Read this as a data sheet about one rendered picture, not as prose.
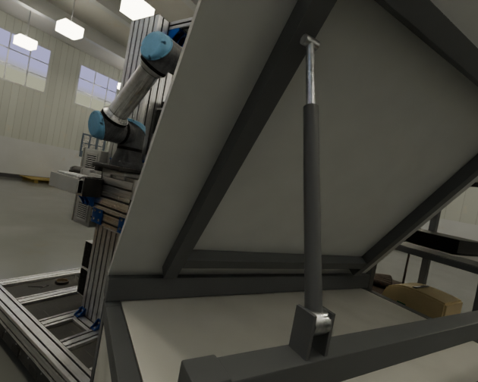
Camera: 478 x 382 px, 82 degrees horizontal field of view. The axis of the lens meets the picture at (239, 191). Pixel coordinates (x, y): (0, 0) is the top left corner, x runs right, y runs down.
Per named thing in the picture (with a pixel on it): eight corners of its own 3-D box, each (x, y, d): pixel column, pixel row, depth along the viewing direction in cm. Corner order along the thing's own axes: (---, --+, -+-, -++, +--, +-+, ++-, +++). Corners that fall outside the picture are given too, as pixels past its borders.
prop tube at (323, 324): (296, 333, 34) (296, 108, 41) (312, 330, 36) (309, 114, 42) (316, 340, 32) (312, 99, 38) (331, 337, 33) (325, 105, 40)
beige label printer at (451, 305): (372, 311, 143) (379, 274, 143) (393, 308, 155) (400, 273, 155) (439, 345, 118) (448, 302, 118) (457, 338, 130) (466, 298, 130)
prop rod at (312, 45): (307, 31, 41) (309, 224, 35) (319, 39, 43) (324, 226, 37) (300, 37, 43) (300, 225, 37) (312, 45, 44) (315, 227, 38)
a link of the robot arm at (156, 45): (119, 149, 131) (193, 58, 112) (89, 142, 118) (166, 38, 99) (110, 132, 135) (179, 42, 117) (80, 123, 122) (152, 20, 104)
